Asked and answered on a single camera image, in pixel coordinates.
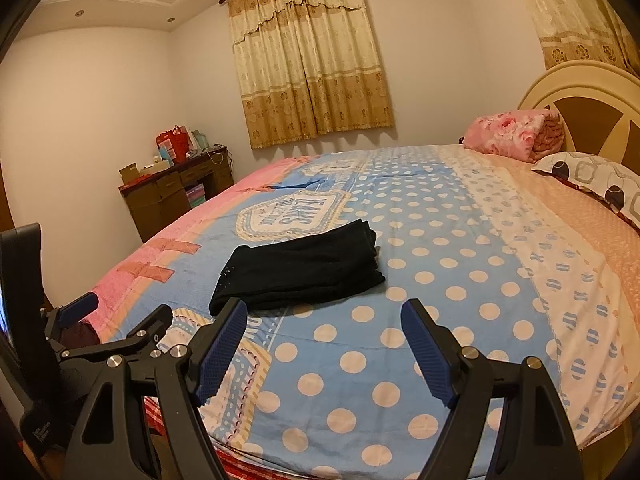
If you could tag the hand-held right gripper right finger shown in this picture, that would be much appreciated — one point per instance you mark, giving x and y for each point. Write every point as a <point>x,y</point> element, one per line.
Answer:
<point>430,355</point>

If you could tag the red gift bag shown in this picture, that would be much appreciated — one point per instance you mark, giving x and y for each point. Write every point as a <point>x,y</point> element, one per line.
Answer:
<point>172,145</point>

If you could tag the light blue box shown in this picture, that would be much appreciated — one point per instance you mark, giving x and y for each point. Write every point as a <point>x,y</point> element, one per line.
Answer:
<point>166,156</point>

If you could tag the pink floral folded blanket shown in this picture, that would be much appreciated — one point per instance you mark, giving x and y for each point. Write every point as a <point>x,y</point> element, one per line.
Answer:
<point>510,132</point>

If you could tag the circle patterned pillow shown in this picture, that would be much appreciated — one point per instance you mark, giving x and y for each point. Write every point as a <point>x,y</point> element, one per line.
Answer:
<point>595,180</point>

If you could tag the teal paper bag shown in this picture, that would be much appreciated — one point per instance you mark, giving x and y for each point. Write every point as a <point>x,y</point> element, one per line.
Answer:
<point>200,141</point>

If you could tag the brown wooden desk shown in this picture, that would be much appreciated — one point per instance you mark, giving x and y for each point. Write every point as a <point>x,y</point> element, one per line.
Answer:
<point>160,205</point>

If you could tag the stack of pastel cloths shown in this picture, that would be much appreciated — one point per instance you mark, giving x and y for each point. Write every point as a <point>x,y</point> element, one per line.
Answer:
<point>196,195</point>

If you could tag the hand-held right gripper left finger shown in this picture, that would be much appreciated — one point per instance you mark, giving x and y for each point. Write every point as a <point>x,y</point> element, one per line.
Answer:
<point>220,355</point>

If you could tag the dark maroon cloth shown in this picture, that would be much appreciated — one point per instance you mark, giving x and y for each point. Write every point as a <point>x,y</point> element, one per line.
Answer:
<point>80,335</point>

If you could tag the blue patterned bed sheet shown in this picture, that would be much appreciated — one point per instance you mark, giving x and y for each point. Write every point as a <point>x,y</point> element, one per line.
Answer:
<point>450,240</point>

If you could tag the cream and brown headboard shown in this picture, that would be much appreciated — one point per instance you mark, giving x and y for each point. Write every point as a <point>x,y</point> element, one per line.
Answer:
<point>590,85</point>

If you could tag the small cardboard box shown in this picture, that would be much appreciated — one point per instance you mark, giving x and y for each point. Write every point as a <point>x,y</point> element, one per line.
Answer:
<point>129,172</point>

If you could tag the beige patterned curtain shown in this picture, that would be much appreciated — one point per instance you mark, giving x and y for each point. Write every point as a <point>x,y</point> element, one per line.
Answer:
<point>575,15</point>
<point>310,60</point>

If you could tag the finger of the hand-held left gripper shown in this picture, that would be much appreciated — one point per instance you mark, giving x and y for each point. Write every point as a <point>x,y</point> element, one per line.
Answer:
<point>145,332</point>
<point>77,311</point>

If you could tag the black pants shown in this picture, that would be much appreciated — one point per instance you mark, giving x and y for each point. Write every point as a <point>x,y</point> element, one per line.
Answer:
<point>300,270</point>

